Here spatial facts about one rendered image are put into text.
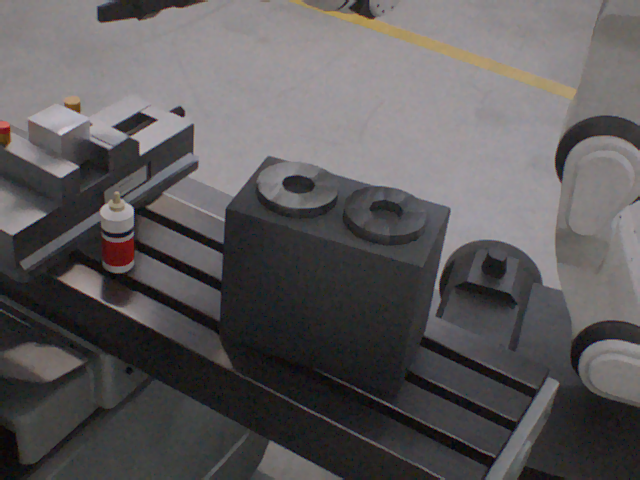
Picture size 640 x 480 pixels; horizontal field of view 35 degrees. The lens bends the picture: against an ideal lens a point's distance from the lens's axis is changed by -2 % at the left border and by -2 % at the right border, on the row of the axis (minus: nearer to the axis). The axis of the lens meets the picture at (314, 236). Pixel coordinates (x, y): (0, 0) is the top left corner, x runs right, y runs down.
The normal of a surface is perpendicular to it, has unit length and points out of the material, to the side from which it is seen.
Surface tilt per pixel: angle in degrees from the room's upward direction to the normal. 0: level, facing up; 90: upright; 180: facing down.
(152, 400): 90
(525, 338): 0
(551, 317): 0
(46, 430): 90
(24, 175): 90
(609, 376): 90
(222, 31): 0
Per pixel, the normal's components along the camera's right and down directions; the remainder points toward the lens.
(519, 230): 0.09, -0.80
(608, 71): -0.32, 0.55
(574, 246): -0.34, 0.83
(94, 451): 0.85, 0.37
